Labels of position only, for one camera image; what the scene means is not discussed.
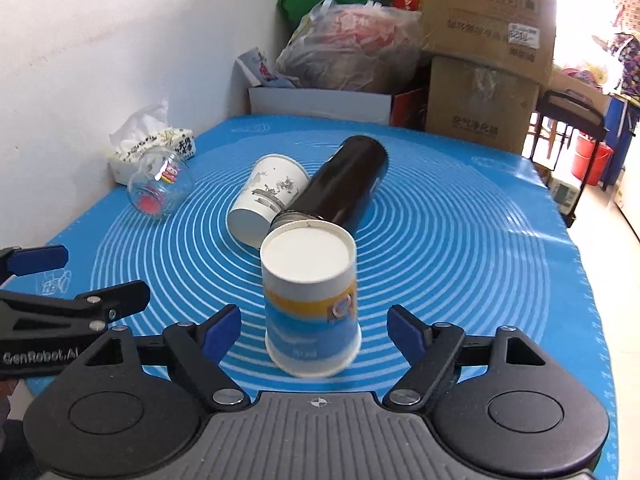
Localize blue and white paper cup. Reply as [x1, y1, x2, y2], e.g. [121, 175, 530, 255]
[259, 219, 362, 379]

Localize blue cabinet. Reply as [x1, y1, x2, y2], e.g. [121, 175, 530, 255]
[602, 94, 637, 192]

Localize red plastic bucket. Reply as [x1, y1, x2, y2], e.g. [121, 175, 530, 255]
[572, 134, 614, 187]

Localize white tissue pack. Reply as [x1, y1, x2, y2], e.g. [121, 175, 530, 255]
[108, 99, 197, 186]

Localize black thermos bottle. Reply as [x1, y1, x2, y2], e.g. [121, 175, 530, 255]
[270, 134, 390, 242]

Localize large brown cardboard box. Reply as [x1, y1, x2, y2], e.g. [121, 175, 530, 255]
[419, 0, 559, 84]

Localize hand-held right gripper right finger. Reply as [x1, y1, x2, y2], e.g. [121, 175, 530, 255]
[382, 304, 564, 409]

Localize black metal chair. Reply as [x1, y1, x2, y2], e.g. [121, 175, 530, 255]
[524, 88, 609, 226]

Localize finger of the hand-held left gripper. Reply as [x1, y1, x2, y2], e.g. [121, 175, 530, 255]
[0, 281, 151, 335]
[0, 244, 70, 281]

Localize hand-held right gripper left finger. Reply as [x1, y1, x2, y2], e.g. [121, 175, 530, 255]
[65, 304, 252, 409]

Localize colourful patterned cloth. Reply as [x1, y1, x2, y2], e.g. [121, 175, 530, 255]
[592, 0, 640, 97]

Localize white paper cup grey print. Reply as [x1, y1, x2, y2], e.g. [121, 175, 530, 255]
[226, 154, 312, 249]

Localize red carton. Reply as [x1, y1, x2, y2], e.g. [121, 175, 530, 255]
[389, 87, 430, 131]

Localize blue ringed silicone mat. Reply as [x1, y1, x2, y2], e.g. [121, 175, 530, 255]
[15, 114, 619, 480]

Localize clear plastic bag red contents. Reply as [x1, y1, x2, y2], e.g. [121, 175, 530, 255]
[273, 0, 426, 95]

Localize white cardboard box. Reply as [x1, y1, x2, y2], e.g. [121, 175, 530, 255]
[235, 47, 396, 127]

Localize clear glass jar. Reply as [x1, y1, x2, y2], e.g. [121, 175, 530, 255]
[127, 143, 196, 220]

